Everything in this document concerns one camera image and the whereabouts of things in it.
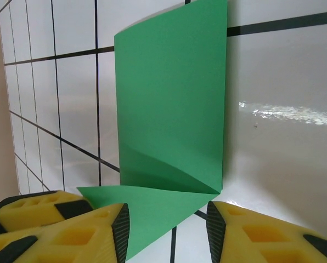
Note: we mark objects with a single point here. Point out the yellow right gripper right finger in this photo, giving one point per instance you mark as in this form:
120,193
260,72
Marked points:
262,235

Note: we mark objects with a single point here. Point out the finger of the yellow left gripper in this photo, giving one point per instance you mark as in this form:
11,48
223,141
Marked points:
29,208

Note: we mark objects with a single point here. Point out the green paper sheet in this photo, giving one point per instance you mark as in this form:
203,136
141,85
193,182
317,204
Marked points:
169,109

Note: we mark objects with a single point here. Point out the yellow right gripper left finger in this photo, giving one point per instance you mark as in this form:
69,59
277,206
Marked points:
78,238

